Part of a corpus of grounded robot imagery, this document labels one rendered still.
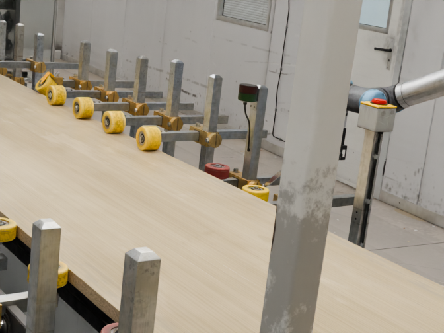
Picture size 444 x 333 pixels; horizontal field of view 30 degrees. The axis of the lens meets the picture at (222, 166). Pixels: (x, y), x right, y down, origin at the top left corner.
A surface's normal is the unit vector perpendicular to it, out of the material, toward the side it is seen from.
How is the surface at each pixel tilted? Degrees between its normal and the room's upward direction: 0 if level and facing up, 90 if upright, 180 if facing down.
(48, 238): 90
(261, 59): 90
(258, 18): 90
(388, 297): 0
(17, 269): 90
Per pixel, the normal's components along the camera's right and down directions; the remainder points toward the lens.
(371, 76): -0.85, 0.03
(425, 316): 0.11, -0.96
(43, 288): 0.57, 0.26
